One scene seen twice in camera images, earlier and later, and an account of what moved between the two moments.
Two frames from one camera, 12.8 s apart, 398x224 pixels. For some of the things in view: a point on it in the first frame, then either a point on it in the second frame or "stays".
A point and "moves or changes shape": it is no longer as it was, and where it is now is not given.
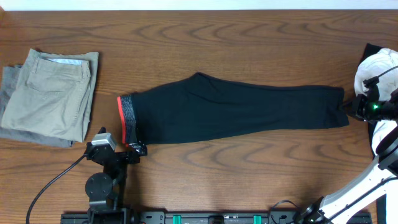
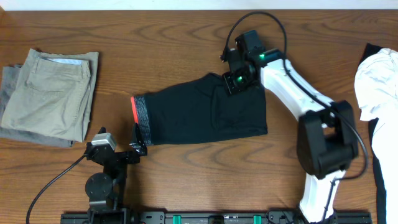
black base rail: (125, 216) stays
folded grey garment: (10, 74) stays
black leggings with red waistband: (201, 106) moves or changes shape
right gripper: (357, 105) to (233, 89)
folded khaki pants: (53, 95) stays
